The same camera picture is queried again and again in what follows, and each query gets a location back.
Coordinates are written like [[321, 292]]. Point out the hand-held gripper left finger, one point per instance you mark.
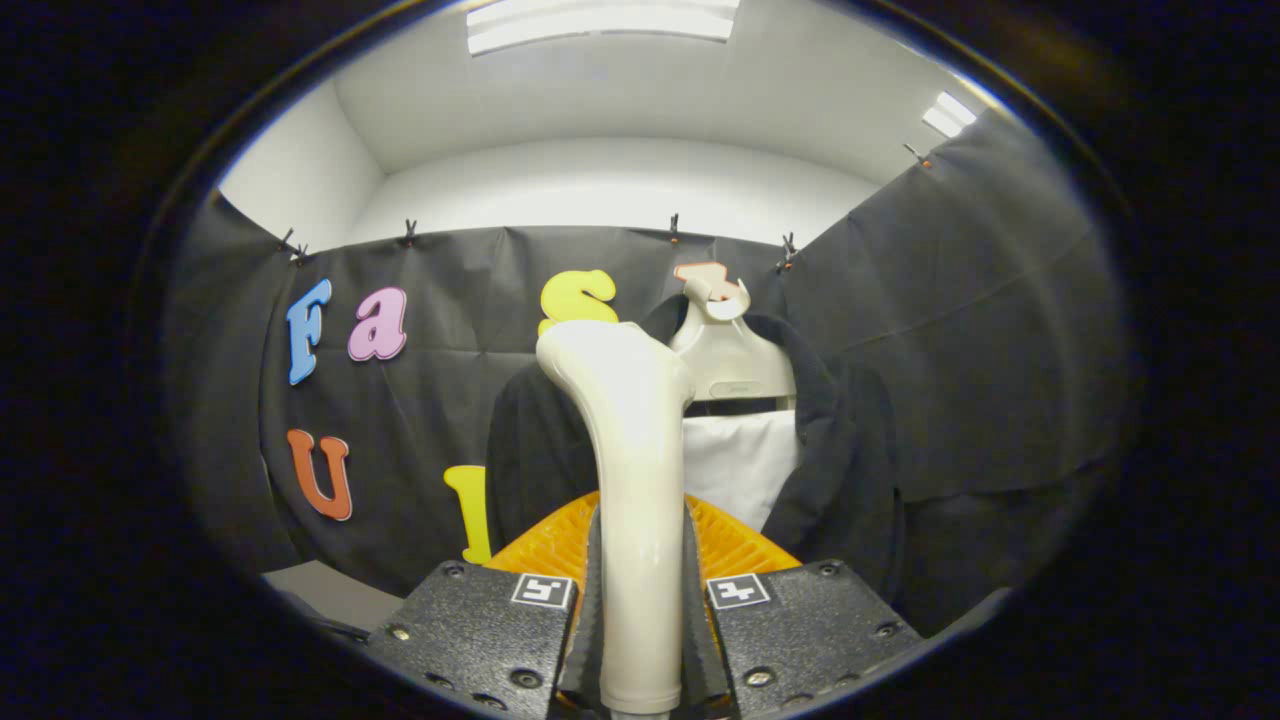
[[586, 640]]

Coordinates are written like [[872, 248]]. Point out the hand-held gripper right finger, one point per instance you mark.
[[700, 640]]

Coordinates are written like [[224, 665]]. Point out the white garment steamer head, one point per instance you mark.
[[640, 500]]

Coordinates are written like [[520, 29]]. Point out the white shirt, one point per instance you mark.
[[740, 460]]

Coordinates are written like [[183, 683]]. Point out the black jacket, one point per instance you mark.
[[850, 470]]

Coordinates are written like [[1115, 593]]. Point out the white plastic clothes hanger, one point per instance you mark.
[[730, 360]]

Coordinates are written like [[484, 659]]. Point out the grey cabinet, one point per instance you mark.
[[330, 592]]

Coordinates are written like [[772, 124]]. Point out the row of black backdrop clips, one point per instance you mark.
[[788, 252]]

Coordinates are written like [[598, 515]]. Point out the black backdrop cloth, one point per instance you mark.
[[1000, 350]]

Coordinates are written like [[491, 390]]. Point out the ceiling light panel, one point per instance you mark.
[[600, 25], [948, 112]]

